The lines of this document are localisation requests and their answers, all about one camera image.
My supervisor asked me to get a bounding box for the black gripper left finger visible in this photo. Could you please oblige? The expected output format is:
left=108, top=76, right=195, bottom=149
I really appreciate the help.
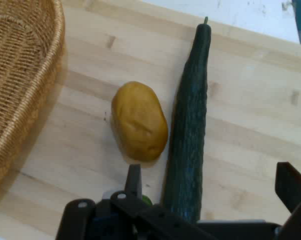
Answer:
left=55, top=163, right=216, bottom=240

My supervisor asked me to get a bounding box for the small green vegetable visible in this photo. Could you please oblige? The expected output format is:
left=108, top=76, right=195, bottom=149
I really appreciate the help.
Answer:
left=141, top=194, right=153, bottom=207

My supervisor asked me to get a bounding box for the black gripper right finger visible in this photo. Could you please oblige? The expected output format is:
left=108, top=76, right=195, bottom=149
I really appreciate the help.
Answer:
left=274, top=161, right=301, bottom=240

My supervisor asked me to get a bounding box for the orange fruit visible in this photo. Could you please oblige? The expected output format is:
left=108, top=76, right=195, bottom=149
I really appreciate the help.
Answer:
left=111, top=81, right=169, bottom=162

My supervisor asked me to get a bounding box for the wooden cutting board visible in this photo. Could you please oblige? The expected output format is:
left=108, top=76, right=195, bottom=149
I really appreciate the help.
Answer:
left=0, top=0, right=301, bottom=240

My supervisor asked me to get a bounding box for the woven wicker basket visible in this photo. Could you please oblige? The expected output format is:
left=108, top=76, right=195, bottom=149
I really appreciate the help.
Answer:
left=0, top=0, right=66, bottom=208

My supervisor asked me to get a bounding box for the long dark green cucumber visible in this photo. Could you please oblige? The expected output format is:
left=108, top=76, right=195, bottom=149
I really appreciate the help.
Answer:
left=161, top=16, right=213, bottom=223

